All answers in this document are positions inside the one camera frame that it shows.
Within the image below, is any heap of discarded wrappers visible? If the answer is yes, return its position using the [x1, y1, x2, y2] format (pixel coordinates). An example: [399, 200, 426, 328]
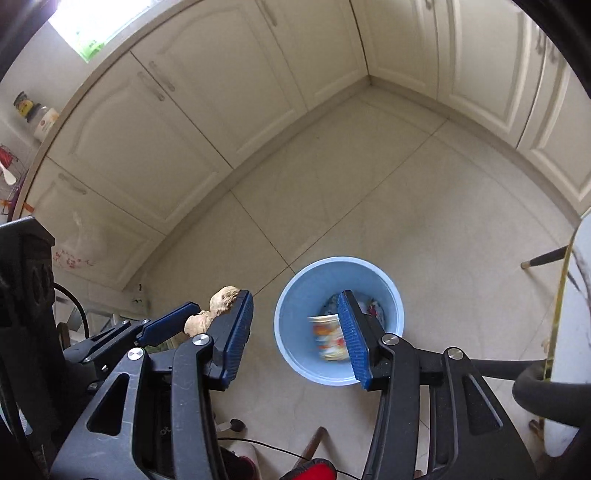
[323, 295, 385, 324]

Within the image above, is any white plastic bag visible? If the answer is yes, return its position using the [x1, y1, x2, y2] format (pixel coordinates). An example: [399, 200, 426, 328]
[53, 210, 109, 278]

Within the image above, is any red black slipper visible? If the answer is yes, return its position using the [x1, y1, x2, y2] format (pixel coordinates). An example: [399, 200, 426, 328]
[284, 458, 338, 480]

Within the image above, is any blue plastic bucket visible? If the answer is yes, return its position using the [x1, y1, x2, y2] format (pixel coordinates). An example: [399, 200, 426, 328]
[274, 256, 406, 387]

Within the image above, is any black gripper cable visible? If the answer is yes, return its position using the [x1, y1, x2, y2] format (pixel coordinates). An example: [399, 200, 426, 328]
[53, 282, 90, 342]

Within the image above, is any kitchen window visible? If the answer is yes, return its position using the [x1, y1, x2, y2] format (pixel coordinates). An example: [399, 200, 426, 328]
[46, 0, 153, 47]

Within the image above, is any cream base cabinet run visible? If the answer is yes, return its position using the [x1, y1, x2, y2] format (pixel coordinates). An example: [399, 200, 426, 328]
[21, 0, 591, 296]

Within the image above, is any printed paper cup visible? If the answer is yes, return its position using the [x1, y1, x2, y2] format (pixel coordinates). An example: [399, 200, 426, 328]
[308, 314, 352, 363]

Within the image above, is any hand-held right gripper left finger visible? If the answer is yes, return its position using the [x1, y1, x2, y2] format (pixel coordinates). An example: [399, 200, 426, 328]
[48, 288, 256, 480]

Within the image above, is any wire utensil drainer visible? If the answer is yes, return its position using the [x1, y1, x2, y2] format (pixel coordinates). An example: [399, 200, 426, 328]
[0, 144, 26, 215]

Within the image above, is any small green plant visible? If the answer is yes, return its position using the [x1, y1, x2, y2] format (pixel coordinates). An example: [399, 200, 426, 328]
[76, 34, 109, 61]

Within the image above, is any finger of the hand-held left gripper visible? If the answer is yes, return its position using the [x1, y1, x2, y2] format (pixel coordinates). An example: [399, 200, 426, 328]
[60, 301, 201, 370]

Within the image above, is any round marble table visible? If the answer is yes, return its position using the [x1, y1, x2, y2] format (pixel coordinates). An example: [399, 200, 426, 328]
[521, 222, 591, 457]

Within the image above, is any clear jar white label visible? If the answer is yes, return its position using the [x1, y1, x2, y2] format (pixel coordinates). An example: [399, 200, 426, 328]
[33, 107, 60, 141]

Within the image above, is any beige ginger root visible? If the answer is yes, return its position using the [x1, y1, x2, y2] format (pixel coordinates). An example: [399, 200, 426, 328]
[184, 285, 241, 337]

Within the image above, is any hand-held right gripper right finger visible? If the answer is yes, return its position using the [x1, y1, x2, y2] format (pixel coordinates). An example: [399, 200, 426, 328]
[337, 290, 539, 480]

